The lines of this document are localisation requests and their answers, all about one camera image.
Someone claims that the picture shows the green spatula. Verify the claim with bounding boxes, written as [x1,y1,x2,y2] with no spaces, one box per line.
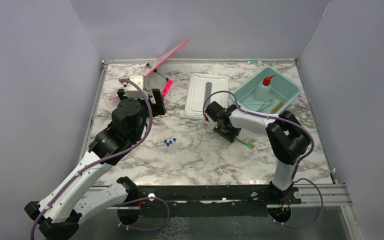
[235,137,255,149]

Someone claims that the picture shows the metal wire tongs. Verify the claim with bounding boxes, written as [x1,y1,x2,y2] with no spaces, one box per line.
[257,95,276,113]

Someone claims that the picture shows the white plastic lid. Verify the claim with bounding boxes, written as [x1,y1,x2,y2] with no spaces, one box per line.
[184,73,229,119]

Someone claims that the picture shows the red capped squeeze bottle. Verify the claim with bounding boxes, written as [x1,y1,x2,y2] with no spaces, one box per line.
[253,75,275,102]

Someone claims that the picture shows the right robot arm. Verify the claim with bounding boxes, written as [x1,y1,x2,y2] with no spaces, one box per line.
[203,101,314,204]

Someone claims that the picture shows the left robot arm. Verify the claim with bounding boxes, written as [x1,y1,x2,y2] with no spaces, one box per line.
[24,88,166,240]

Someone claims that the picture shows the pink acrylic stand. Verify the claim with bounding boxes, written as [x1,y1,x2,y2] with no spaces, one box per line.
[128,39,189,97]

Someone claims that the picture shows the clear test tube rack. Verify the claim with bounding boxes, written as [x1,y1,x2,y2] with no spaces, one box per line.
[162,137,191,155]

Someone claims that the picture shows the teal plastic bin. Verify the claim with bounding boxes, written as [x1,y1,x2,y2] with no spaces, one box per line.
[229,67,302,135]

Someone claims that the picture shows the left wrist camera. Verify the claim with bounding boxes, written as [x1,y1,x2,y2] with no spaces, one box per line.
[123,74,147,100]

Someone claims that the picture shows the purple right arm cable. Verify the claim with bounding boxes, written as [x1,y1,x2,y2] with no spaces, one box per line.
[202,90,315,182]

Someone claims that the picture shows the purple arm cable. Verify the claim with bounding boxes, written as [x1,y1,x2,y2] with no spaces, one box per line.
[202,90,315,182]
[29,78,154,240]

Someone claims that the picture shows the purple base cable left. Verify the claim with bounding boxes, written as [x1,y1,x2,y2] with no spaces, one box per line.
[116,196,171,233]

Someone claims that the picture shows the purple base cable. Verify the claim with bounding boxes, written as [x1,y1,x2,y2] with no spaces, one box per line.
[267,177,325,229]
[116,196,171,233]

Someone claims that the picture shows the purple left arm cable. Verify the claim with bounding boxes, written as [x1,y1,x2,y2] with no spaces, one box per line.
[29,78,154,240]

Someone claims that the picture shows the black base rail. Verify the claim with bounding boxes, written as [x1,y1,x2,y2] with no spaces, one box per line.
[112,176,302,226]

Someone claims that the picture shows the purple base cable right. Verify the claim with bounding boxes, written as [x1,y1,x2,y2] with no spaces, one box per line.
[267,177,325,229]

